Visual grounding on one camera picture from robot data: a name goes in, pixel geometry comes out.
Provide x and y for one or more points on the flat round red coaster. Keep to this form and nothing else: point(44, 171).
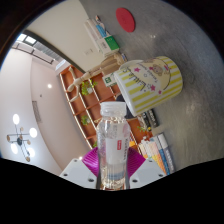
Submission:
point(125, 19)

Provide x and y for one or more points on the small white wall socket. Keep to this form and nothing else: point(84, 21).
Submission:
point(89, 51)

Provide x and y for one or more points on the window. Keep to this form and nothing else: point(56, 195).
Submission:
point(27, 39)

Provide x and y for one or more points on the grey curtain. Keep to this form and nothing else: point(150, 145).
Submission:
point(36, 53)

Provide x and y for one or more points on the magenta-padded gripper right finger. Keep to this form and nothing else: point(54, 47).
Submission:
point(148, 172)

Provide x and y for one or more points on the yellow striped white mug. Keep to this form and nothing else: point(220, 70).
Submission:
point(150, 85)

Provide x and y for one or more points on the stack of white boxes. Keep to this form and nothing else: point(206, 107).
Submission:
point(95, 30)

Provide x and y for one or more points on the wooden artist mannequin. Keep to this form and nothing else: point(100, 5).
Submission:
point(96, 70)

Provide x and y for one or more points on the small green white box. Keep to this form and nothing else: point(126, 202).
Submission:
point(110, 44)

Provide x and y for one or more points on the wooden shelf unit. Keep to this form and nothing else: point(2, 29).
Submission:
point(83, 106)

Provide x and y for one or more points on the stack of colourful books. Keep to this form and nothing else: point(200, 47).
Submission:
point(158, 155)

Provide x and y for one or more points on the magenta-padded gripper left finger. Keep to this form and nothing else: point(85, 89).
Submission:
point(76, 172)

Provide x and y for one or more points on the branched ceiling lamp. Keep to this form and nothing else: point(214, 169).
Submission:
point(20, 140)

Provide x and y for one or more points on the stack of dark books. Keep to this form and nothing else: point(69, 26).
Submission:
point(150, 118)

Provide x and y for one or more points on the green and white carton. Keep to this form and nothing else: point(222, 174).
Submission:
point(108, 80)

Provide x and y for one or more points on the clear plastic water bottle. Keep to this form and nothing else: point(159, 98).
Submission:
point(113, 146)

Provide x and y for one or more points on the dark chair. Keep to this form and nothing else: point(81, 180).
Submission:
point(128, 113)

